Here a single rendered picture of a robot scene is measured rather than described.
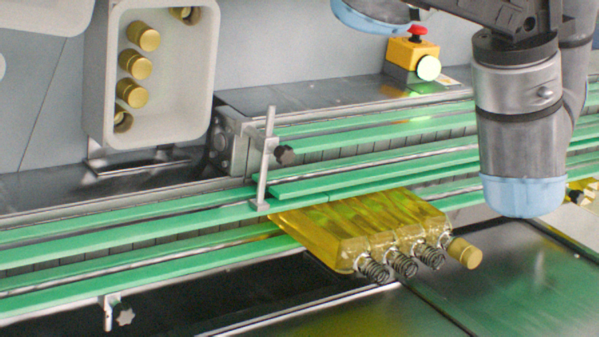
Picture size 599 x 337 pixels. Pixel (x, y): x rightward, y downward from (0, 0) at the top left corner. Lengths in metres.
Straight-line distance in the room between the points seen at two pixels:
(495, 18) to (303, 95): 0.82
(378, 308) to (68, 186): 0.53
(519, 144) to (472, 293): 0.89
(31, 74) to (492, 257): 0.95
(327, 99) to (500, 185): 0.74
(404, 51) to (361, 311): 0.49
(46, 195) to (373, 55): 0.68
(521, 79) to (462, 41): 1.08
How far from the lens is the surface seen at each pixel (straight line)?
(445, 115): 1.60
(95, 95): 1.33
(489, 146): 0.79
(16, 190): 1.33
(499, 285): 1.70
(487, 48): 0.76
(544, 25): 0.78
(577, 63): 0.87
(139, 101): 1.34
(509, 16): 0.74
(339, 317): 1.44
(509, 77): 0.75
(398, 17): 1.22
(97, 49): 1.31
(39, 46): 1.33
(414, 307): 1.50
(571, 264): 1.85
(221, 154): 1.41
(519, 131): 0.78
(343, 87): 1.58
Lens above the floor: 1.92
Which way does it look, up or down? 44 degrees down
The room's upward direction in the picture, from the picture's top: 125 degrees clockwise
